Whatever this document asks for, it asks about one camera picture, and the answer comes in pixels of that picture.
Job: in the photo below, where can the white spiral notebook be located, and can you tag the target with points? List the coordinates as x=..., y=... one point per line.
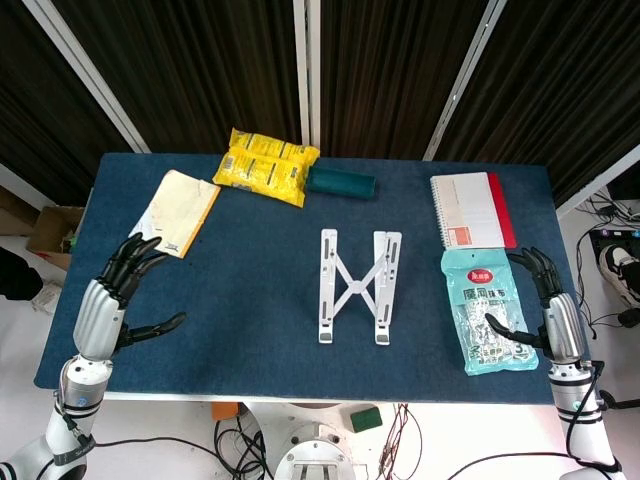
x=465, y=205

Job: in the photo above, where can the brown cardboard box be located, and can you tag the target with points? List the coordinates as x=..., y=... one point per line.
x=47, y=230

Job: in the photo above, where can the red plastic folder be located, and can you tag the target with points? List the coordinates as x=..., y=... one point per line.
x=502, y=210

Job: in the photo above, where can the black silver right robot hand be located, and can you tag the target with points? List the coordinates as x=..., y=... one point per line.
x=562, y=325

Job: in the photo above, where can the orange block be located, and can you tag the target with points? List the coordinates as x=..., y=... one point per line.
x=226, y=410

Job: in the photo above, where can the teal plastic tray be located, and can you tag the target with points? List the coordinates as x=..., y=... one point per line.
x=340, y=182

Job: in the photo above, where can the black white sneaker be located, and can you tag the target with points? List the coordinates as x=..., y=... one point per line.
x=617, y=265

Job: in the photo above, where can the yellow snack bag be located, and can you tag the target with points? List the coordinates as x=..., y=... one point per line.
x=265, y=170

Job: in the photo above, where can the crumpled white paper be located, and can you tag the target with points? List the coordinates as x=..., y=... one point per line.
x=47, y=297

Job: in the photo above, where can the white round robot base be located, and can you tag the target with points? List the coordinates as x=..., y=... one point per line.
x=315, y=450

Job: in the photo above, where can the black fabric bundle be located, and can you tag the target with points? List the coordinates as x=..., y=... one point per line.
x=17, y=275

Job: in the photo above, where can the blue fabric table mat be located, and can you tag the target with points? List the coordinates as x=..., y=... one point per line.
x=250, y=300

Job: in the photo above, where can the cream yellow paper envelope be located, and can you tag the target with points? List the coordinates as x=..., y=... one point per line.
x=175, y=210

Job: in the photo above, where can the green block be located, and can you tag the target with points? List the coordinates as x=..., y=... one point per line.
x=366, y=419

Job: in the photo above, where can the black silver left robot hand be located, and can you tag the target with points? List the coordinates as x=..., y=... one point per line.
x=97, y=310

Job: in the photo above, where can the white folding laptop stand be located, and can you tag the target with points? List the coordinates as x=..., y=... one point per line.
x=327, y=280

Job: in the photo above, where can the teal cleaning cloth package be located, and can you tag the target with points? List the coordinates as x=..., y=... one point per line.
x=480, y=290

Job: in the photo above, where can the white metal frame post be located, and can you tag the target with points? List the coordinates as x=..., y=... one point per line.
x=600, y=182
x=85, y=75
x=306, y=75
x=465, y=80

